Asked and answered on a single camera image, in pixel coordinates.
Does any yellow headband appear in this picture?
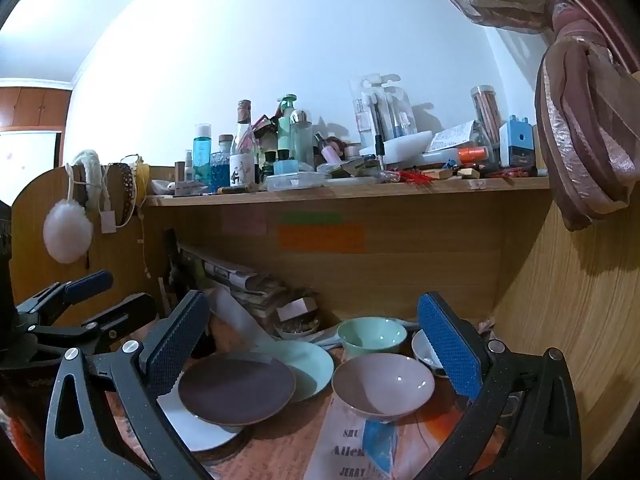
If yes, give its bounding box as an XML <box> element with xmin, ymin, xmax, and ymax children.
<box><xmin>131</xmin><ymin>157</ymin><xmax>151</xmax><ymax>196</ymax></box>

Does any flat white box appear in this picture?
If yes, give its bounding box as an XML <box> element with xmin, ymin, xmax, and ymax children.
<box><xmin>360</xmin><ymin>130</ymin><xmax>433</xmax><ymax>158</ymax></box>

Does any dark spotted headband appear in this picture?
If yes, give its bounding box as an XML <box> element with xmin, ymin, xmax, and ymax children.
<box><xmin>107</xmin><ymin>161</ymin><xmax>137</xmax><ymax>226</ymax></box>

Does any clear blister pack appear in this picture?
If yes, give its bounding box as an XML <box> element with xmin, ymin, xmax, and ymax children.
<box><xmin>350</xmin><ymin>77</ymin><xmax>388</xmax><ymax>146</ymax></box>
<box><xmin>382</xmin><ymin>74</ymin><xmax>418</xmax><ymax>138</ymax></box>

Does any beige beaded cord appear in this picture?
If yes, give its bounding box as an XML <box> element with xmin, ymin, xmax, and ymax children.
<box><xmin>137</xmin><ymin>210</ymin><xmax>153</xmax><ymax>280</ymax></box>

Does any grey folded sheet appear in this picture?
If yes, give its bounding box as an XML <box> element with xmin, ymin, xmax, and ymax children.
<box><xmin>207</xmin><ymin>287</ymin><xmax>281</xmax><ymax>346</ymax></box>

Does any wooden wall cabinet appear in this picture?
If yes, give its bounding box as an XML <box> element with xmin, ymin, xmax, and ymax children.
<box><xmin>0</xmin><ymin>78</ymin><xmax>73</xmax><ymax>133</ymax></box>

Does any white printed paper package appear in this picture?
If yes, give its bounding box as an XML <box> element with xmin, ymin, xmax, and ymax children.
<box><xmin>427</xmin><ymin>120</ymin><xmax>483</xmax><ymax>153</ymax></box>

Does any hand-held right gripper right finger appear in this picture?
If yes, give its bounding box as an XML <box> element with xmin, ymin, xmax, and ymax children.
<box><xmin>405</xmin><ymin>291</ymin><xmax>583</xmax><ymax>480</ymax></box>

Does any clear plastic container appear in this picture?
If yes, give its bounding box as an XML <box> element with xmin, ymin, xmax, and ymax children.
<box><xmin>265</xmin><ymin>171</ymin><xmax>326</xmax><ymax>191</ymax></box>

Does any tall clear bottle white label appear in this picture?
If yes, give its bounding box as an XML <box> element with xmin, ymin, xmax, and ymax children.
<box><xmin>230</xmin><ymin>100</ymin><xmax>260</xmax><ymax>188</ymax></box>

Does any small white cardboard box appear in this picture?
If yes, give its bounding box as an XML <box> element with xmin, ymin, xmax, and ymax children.
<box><xmin>276</xmin><ymin>297</ymin><xmax>318</xmax><ymax>323</ymax></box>

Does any brown striped curtain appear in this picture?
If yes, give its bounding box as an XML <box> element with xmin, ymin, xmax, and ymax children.
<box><xmin>402</xmin><ymin>0</ymin><xmax>640</xmax><ymax>233</ymax></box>

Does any pink bowl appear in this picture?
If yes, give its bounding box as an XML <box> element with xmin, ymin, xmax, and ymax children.
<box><xmin>332</xmin><ymin>353</ymin><xmax>436</xmax><ymax>423</ymax></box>

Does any orange sticky note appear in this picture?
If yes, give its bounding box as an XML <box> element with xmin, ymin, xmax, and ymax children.
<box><xmin>278</xmin><ymin>224</ymin><xmax>366</xmax><ymax>255</ymax></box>

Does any small white dish of shells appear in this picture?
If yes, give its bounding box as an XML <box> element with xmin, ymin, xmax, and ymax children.
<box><xmin>274</xmin><ymin>317</ymin><xmax>321</xmax><ymax>341</ymax></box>

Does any green pump bottle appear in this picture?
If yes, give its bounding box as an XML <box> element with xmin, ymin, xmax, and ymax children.
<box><xmin>276</xmin><ymin>94</ymin><xmax>298</xmax><ymax>153</ymax></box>

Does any light green plate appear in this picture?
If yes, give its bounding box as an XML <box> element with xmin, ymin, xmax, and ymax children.
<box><xmin>250</xmin><ymin>340</ymin><xmax>335</xmax><ymax>403</ymax></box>

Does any frosted bottle with silver cap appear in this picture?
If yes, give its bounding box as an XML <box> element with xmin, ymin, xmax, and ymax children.
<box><xmin>290</xmin><ymin>110</ymin><xmax>315</xmax><ymax>171</ymax></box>

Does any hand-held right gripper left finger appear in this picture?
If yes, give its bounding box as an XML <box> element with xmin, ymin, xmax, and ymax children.
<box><xmin>44</xmin><ymin>289</ymin><xmax>216</xmax><ymax>480</ymax></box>

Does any pink sticky note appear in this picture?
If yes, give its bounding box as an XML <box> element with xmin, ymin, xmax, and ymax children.
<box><xmin>222</xmin><ymin>210</ymin><xmax>268</xmax><ymax>236</ymax></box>

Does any red cord bundle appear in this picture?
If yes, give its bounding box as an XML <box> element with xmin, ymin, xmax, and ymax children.
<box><xmin>395</xmin><ymin>169</ymin><xmax>436</xmax><ymax>188</ymax></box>

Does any white fluffy headband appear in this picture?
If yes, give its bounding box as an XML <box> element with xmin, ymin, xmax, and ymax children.
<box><xmin>72</xmin><ymin>149</ymin><xmax>108</xmax><ymax>211</ymax></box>

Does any stack of newspapers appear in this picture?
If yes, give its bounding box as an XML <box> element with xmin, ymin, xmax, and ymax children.
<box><xmin>177</xmin><ymin>245</ymin><xmax>313</xmax><ymax>321</ymax></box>

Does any white plate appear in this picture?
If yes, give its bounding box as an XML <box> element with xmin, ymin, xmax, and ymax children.
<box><xmin>156</xmin><ymin>390</ymin><xmax>251</xmax><ymax>453</ymax></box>

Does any brown plate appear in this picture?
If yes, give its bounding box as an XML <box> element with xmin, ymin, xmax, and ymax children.
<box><xmin>178</xmin><ymin>351</ymin><xmax>297</xmax><ymax>427</ymax></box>

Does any white bowl with dark spots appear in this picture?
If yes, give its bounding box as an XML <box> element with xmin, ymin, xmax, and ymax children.
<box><xmin>411</xmin><ymin>329</ymin><xmax>448</xmax><ymax>378</ymax></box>

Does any green bowl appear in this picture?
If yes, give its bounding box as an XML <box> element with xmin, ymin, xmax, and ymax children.
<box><xmin>336</xmin><ymin>317</ymin><xmax>408</xmax><ymax>362</ymax></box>

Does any wooden desk hutch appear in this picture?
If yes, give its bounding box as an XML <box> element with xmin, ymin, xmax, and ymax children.
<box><xmin>10</xmin><ymin>165</ymin><xmax>640</xmax><ymax>480</ymax></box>

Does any clear tube of pencils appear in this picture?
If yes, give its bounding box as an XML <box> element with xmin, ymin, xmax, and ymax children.
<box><xmin>470</xmin><ymin>85</ymin><xmax>501</xmax><ymax>158</ymax></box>

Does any green sticky note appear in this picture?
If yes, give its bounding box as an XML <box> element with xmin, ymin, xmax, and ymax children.
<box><xmin>281</xmin><ymin>211</ymin><xmax>343</xmax><ymax>225</ymax></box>

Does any blue pencil sharpener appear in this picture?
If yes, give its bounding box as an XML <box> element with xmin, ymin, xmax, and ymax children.
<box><xmin>500</xmin><ymin>116</ymin><xmax>537</xmax><ymax>168</ymax></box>

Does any newspaper print table cover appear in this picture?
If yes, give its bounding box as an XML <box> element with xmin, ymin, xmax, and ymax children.
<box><xmin>100</xmin><ymin>305</ymin><xmax>526</xmax><ymax>480</ymax></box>

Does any white fluffy pompom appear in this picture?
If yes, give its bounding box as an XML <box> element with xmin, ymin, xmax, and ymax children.
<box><xmin>42</xmin><ymin>199</ymin><xmax>93</xmax><ymax>264</ymax></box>

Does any clear bottle with blue liquid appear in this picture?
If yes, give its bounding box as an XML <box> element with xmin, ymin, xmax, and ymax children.
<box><xmin>193</xmin><ymin>123</ymin><xmax>213</xmax><ymax>191</ymax></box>

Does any squat blue glass bottle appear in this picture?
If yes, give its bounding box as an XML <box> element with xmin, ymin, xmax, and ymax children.
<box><xmin>210</xmin><ymin>134</ymin><xmax>235</xmax><ymax>193</ymax></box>

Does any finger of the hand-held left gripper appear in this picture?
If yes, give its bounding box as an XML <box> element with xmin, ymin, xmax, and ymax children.
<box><xmin>27</xmin><ymin>294</ymin><xmax>158</xmax><ymax>356</ymax></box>
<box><xmin>14</xmin><ymin>270</ymin><xmax>115</xmax><ymax>328</ymax></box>

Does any dark wine bottle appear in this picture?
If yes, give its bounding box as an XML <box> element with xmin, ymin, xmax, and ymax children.
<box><xmin>162</xmin><ymin>228</ymin><xmax>188</xmax><ymax>311</ymax></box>

